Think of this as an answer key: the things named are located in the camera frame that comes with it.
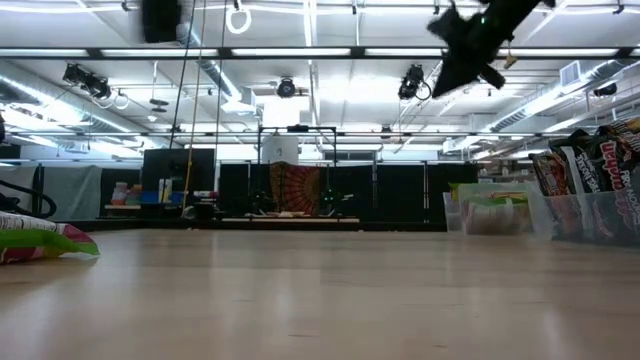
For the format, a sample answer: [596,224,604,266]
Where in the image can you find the red white container stack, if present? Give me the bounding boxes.
[110,181,131,207]

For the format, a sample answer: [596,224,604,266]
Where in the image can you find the black partition panels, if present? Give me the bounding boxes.
[102,162,480,233]

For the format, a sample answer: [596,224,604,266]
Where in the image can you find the white hanging ring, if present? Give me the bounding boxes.
[224,2,253,36]

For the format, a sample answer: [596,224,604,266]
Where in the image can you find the clear plastic bin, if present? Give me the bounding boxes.
[528,174,640,247]
[442,181,547,237]

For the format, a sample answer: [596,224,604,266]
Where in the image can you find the black monitor screen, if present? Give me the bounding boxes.
[142,148,216,207]

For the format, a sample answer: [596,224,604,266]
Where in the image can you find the silver air duct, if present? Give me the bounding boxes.
[198,59,242,102]

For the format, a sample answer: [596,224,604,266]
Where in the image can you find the white box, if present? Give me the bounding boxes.
[260,135,300,165]

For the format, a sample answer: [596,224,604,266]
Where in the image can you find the red mandala tapestry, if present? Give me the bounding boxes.
[269,160,321,217]

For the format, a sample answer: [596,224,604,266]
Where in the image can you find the grey cloth screen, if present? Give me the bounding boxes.
[0,164,104,222]

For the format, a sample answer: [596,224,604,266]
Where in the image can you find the black metal stand frame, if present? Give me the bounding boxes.
[257,124,338,217]

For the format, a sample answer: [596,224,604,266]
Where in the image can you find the black overhead frame beam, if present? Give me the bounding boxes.
[0,46,640,60]

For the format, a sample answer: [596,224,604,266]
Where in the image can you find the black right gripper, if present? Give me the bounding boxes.
[428,2,516,98]

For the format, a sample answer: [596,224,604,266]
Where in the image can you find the yellow hanging rope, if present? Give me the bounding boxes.
[181,0,208,211]

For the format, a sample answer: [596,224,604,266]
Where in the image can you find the black curved hose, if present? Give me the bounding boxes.
[0,179,58,220]

